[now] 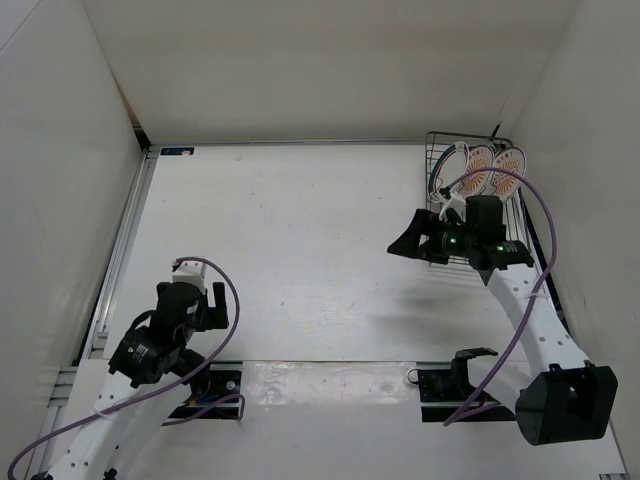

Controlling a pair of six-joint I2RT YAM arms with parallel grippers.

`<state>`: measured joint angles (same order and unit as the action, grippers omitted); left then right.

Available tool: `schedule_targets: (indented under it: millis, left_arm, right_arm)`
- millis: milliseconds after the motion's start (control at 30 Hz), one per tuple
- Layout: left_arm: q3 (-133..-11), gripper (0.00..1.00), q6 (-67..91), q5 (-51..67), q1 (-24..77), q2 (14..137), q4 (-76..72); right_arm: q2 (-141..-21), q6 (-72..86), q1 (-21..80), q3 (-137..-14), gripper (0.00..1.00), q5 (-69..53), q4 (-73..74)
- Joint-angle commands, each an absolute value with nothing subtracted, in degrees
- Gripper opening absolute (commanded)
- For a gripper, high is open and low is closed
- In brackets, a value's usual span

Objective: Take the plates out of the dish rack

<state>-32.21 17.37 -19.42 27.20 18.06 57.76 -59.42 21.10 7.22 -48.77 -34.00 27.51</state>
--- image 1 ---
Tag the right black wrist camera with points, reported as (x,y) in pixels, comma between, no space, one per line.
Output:
(484,213)

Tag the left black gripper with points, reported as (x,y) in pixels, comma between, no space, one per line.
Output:
(213,316)

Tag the wire dish rack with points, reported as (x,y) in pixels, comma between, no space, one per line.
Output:
(508,167)

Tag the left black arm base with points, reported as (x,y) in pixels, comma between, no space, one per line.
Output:
(225,379)

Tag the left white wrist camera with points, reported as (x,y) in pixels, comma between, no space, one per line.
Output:
(192,272)

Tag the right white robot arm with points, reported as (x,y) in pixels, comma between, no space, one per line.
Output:
(564,397)

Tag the blue label sticker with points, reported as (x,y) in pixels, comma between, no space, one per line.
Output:
(177,151)

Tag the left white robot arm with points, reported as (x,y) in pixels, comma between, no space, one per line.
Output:
(150,374)

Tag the green rimmed white plate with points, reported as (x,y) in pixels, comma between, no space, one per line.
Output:
(449,166)

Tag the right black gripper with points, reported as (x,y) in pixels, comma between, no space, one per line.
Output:
(408,243)

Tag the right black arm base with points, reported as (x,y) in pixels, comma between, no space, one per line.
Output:
(443,388)

